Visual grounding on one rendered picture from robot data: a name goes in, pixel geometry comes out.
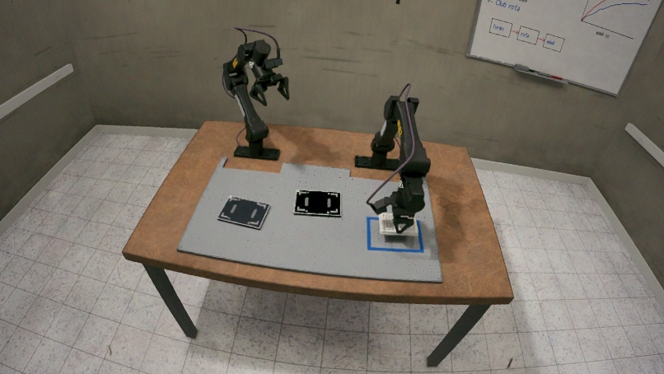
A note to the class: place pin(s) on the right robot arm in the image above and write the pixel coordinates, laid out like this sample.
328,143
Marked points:
254,54

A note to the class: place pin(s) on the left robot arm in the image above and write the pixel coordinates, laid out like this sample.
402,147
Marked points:
402,118

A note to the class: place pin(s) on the white well plate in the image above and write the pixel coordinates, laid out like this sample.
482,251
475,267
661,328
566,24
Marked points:
387,227

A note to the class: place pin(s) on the blue tape outline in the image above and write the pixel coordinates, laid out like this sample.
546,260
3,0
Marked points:
389,249

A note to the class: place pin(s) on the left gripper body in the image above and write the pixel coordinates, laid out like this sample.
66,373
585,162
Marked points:
398,207

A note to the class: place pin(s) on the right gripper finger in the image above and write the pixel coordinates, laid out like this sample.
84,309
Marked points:
283,84
254,94

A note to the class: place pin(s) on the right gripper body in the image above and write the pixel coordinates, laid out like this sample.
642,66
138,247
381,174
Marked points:
269,78

